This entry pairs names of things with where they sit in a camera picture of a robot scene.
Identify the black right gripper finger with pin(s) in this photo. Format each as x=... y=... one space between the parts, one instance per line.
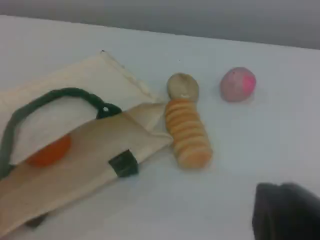
x=302 y=215
x=267 y=215

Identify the orange fruit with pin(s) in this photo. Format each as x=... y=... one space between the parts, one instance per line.
x=50 y=155

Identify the ridged golden bread roll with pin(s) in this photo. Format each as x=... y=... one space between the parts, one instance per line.
x=187 y=135

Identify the pink peach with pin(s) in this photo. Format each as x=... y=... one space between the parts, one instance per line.
x=236 y=85

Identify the brown round kiwi fruit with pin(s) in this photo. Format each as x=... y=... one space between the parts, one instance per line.
x=182 y=86

